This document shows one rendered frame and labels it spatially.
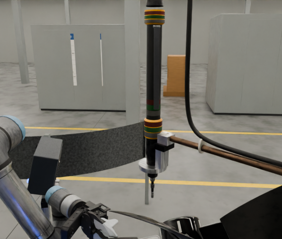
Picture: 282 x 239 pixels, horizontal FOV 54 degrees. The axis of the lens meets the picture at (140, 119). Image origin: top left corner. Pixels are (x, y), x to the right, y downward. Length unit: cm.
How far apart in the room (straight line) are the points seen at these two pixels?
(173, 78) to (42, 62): 384
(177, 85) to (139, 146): 601
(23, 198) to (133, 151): 193
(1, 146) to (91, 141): 165
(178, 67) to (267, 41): 287
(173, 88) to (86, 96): 303
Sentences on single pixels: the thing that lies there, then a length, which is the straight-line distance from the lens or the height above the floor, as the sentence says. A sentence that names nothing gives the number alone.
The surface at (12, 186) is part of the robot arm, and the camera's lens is 94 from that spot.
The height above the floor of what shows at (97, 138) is 88.
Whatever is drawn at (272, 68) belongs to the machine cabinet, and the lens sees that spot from 691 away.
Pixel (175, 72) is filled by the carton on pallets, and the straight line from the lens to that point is 862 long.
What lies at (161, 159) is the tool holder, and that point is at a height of 147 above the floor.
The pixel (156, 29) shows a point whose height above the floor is 176.
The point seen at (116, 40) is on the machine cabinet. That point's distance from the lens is 658.
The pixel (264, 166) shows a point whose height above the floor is 153.
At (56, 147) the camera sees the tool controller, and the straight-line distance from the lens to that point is 141.
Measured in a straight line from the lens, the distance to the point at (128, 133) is 266.
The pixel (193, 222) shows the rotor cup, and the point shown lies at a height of 125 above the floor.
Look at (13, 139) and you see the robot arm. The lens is 99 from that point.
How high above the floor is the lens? 174
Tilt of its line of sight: 16 degrees down
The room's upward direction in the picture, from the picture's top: straight up
